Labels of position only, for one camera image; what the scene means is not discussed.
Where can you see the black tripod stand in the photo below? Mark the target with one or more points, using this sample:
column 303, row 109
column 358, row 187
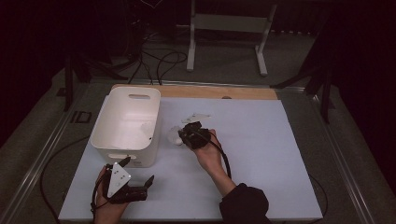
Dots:
column 325, row 99
column 68, row 87

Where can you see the metal floor rail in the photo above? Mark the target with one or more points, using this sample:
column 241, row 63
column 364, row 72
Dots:
column 345, row 168
column 40, row 158
column 199, row 83

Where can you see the white plastic bin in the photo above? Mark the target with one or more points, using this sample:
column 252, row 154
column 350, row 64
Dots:
column 126, row 124

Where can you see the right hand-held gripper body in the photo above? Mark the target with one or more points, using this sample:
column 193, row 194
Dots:
column 196, row 135

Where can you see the grey metal stand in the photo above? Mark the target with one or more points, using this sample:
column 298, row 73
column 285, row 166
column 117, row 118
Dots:
column 229, row 23

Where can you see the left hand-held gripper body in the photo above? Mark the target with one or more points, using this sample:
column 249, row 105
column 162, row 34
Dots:
column 118, row 180

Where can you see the white shuttlecock black band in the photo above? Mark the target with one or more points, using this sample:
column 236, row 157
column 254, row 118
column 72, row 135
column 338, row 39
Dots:
column 178, row 142

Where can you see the pale blue table mat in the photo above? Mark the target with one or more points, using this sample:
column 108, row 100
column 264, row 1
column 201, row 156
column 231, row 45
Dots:
column 255, row 161

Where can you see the person's left hand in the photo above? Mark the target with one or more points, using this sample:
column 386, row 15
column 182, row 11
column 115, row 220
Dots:
column 104, row 207

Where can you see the person's right hand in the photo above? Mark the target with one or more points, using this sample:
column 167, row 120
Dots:
column 209, row 157

